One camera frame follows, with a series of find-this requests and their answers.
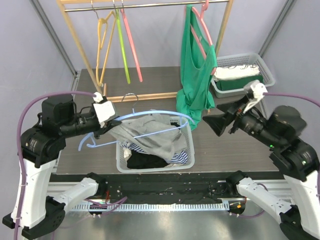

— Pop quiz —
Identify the blue hanger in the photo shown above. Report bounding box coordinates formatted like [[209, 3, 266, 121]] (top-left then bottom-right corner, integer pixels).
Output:
[[77, 92, 196, 152]]

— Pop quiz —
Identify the black tank top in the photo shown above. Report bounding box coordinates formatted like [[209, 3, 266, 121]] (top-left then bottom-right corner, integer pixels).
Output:
[[126, 120, 182, 170]]

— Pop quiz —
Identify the blue white striped tank top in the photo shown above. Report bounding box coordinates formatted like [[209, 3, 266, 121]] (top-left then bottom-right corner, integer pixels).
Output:
[[119, 142, 189, 166]]

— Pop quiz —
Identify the grey tank top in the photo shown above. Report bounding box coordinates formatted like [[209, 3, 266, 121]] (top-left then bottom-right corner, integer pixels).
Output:
[[108, 113, 188, 164]]

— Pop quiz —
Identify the lime green hanger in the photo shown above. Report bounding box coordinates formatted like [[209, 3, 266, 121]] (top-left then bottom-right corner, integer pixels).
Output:
[[115, 7, 131, 85]]

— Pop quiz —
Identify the green tank top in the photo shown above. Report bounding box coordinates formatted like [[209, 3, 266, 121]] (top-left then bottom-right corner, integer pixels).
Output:
[[176, 4, 218, 130]]

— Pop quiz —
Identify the yellow velvet hanger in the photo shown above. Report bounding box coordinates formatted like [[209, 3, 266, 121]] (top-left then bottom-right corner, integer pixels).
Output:
[[90, 1, 116, 87]]

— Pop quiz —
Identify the pink hanger with green top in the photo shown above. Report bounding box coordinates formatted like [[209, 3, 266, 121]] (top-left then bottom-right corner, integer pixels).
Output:
[[190, 0, 213, 60]]

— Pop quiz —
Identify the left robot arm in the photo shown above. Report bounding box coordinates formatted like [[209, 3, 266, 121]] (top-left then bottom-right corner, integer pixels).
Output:
[[2, 91, 121, 240]]

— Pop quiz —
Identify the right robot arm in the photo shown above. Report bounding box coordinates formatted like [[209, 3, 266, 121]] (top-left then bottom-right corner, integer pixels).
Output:
[[202, 98, 320, 240]]

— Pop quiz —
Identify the folded green garment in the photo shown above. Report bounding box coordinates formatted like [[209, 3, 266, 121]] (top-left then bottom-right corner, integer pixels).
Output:
[[215, 75, 264, 91]]

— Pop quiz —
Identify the folded white garment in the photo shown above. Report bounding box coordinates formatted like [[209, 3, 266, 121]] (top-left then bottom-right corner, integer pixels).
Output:
[[213, 64, 260, 82]]

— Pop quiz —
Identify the white perforated front basket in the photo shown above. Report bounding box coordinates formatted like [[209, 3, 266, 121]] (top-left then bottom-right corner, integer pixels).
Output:
[[109, 113, 195, 173]]

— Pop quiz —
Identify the white perforated basket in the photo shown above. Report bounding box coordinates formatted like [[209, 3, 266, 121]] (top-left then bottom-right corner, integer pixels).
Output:
[[109, 113, 195, 173], [211, 53, 276, 98]]

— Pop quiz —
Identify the white perforated back basket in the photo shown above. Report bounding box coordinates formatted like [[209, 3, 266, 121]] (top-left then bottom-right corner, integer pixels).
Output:
[[211, 53, 276, 98]]

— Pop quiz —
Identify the wooden clothes rack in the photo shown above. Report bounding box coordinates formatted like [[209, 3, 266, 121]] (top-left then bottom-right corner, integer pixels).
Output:
[[55, 0, 235, 102]]

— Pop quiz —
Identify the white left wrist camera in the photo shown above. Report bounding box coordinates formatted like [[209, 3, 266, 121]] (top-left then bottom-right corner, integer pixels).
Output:
[[93, 92, 118, 125]]

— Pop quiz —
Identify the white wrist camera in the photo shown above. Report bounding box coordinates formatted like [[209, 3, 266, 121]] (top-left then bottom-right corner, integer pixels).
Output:
[[243, 80, 268, 114], [93, 92, 118, 125]]

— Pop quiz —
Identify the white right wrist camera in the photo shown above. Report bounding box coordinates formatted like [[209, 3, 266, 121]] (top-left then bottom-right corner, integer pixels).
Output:
[[243, 80, 268, 114]]

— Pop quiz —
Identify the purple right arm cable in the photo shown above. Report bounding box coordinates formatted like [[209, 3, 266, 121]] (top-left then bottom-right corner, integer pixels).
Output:
[[228, 91, 320, 218]]

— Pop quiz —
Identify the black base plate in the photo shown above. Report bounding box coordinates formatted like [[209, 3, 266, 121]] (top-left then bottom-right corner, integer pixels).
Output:
[[48, 171, 287, 205]]

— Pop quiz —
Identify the white slotted cable duct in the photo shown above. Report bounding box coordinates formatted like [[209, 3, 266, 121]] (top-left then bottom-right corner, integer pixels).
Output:
[[71, 201, 230, 213]]

